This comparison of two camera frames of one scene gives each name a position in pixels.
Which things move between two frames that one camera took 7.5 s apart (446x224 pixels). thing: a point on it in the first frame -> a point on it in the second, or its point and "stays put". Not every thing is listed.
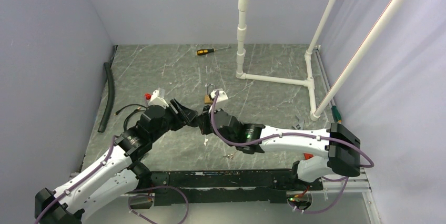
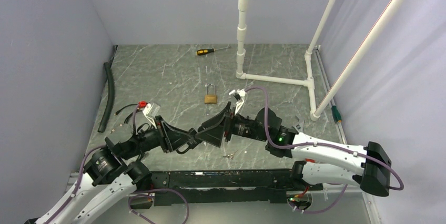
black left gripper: [185, 115] -> [174, 135]
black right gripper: [203, 119] -> [214, 134]
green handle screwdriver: [336, 114] stays put
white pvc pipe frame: [315, 115] stays put
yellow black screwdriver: [203, 51] stays put
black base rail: [266, 186] stays put
